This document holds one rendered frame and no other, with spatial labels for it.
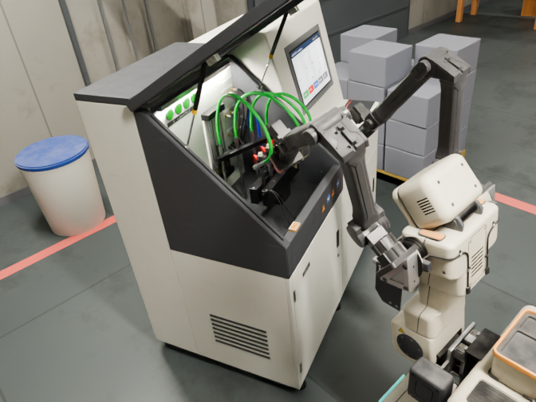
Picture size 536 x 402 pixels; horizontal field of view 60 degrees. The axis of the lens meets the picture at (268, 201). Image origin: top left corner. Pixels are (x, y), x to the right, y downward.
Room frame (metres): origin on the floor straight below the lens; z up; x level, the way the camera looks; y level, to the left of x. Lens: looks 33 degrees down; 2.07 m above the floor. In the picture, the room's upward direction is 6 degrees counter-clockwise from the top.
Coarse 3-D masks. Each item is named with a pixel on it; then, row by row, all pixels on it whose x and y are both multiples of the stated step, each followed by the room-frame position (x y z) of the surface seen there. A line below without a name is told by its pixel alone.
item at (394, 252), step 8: (384, 240) 1.00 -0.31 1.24; (392, 240) 1.00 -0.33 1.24; (376, 248) 1.00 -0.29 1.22; (384, 248) 0.99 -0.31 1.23; (392, 248) 0.97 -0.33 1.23; (400, 248) 0.98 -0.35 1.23; (408, 248) 1.00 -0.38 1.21; (416, 248) 0.99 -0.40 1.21; (384, 256) 0.97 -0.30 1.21; (392, 256) 0.96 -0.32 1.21; (400, 256) 0.96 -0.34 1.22; (384, 264) 0.97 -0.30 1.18; (392, 264) 0.93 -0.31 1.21; (376, 272) 0.97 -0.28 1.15; (384, 272) 0.94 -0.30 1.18
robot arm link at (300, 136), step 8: (344, 112) 1.02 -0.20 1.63; (312, 120) 1.10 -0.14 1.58; (296, 128) 1.26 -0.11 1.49; (304, 128) 1.11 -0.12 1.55; (312, 128) 1.00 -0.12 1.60; (288, 136) 1.27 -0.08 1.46; (296, 136) 1.20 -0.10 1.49; (304, 136) 1.03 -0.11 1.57; (312, 136) 0.98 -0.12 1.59; (320, 136) 0.98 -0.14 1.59; (288, 144) 1.28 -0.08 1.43; (296, 144) 1.24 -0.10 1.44; (304, 144) 1.17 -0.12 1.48; (312, 144) 1.01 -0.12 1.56; (288, 152) 1.32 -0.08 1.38
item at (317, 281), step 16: (336, 208) 1.88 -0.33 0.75; (336, 224) 1.88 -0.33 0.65; (320, 240) 1.68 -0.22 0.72; (336, 240) 1.87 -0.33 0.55; (304, 256) 1.51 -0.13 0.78; (320, 256) 1.67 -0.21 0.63; (336, 256) 1.87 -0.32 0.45; (304, 272) 1.50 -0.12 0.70; (320, 272) 1.66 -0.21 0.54; (336, 272) 1.86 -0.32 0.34; (304, 288) 1.49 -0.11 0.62; (320, 288) 1.65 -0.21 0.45; (336, 288) 1.86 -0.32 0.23; (304, 304) 1.48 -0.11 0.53; (320, 304) 1.64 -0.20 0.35; (336, 304) 1.85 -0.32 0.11; (304, 320) 1.47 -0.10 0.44; (320, 320) 1.64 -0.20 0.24; (304, 336) 1.45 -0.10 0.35; (320, 336) 1.63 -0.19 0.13; (304, 352) 1.44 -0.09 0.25; (304, 368) 1.43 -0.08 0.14
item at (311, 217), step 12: (336, 168) 1.92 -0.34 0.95; (324, 180) 1.82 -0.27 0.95; (336, 180) 1.88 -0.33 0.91; (324, 192) 1.74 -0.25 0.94; (336, 192) 1.88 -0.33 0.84; (312, 204) 1.64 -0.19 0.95; (300, 216) 1.57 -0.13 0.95; (312, 216) 1.61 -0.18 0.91; (324, 216) 1.73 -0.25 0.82; (300, 228) 1.49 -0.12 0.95; (312, 228) 1.60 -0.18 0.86; (288, 240) 1.42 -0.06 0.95; (300, 240) 1.48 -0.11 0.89; (312, 240) 1.59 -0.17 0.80; (300, 252) 1.48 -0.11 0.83
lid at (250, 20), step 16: (272, 0) 1.33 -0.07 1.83; (288, 0) 1.31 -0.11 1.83; (304, 0) 2.06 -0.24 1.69; (256, 16) 1.36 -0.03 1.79; (272, 16) 2.03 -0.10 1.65; (224, 32) 1.41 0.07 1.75; (240, 32) 1.39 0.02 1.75; (256, 32) 2.10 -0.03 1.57; (208, 48) 1.44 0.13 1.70; (224, 48) 1.51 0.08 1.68; (192, 64) 1.48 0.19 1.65; (208, 64) 1.48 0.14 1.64; (160, 80) 1.54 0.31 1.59; (176, 80) 1.52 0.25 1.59; (144, 96) 1.58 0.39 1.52
